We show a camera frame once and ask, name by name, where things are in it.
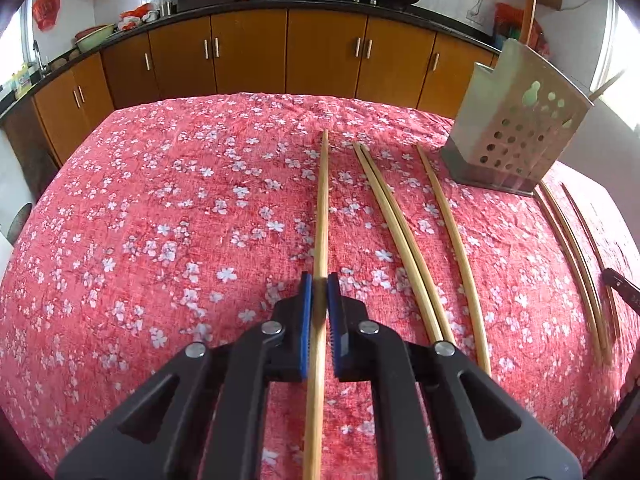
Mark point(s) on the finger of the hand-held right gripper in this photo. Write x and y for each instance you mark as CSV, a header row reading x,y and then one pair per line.
x,y
622,287

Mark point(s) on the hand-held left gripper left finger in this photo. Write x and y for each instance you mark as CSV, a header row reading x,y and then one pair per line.
x,y
306,330

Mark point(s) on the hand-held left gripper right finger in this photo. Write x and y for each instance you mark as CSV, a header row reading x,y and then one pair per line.
x,y
336,330

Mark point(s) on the perforated metal utensil holder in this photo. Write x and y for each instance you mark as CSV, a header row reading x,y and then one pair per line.
x,y
505,125

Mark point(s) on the pair of bamboo chopsticks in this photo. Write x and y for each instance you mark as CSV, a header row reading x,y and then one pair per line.
x,y
400,220

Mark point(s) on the large bright window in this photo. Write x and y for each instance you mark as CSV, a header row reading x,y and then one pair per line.
x,y
617,55

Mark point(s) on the wooden base cabinets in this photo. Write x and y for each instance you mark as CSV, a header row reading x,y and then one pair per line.
x,y
250,55

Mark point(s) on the red bag with bottles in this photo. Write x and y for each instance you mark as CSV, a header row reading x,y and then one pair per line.
x,y
507,20

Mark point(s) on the black kitchen countertop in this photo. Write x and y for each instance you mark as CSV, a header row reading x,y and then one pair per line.
x,y
200,10

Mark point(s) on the metal cup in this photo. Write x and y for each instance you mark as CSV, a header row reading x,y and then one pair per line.
x,y
166,8

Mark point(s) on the red and white plastic bag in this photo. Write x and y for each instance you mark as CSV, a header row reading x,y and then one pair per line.
x,y
135,16

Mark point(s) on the green basin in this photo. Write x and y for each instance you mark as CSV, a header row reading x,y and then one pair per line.
x,y
95,37

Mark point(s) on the metal faucet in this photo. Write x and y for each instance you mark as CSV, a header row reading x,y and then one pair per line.
x,y
37,55

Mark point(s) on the narrow window above sink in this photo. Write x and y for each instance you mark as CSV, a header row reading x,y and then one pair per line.
x,y
22,40

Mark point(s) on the red plastic bag on wall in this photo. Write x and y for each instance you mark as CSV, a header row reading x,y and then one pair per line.
x,y
46,10

